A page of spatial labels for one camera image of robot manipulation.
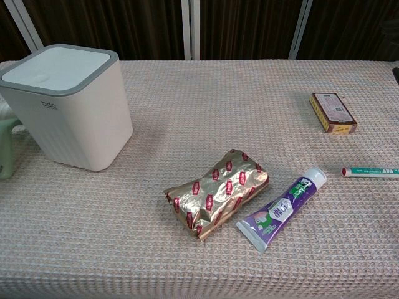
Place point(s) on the black object at edge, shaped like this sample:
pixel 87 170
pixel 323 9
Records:
pixel 396 76

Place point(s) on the gold foil snack packet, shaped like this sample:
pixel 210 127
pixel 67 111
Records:
pixel 218 193

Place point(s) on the white metal frame post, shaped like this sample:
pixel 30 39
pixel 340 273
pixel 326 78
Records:
pixel 190 29
pixel 300 29
pixel 20 23

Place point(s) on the green white toothpaste tube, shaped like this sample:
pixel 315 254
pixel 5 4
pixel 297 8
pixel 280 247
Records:
pixel 371 171

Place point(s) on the brown yellow small box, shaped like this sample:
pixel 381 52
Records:
pixel 333 112

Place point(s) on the white plastic container lid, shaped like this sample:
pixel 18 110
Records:
pixel 56 68

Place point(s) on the white trash bin grey lid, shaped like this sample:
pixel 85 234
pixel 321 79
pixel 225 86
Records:
pixel 81 124

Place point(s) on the dark brown curtain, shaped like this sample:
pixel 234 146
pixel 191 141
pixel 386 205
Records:
pixel 124 28

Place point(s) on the beige waffle tablecloth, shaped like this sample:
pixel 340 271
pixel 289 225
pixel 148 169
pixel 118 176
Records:
pixel 199 218

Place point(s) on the green plastic container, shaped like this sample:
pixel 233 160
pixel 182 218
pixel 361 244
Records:
pixel 6 149

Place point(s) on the purple toothpaste tube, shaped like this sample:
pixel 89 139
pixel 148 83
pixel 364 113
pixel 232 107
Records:
pixel 277 211

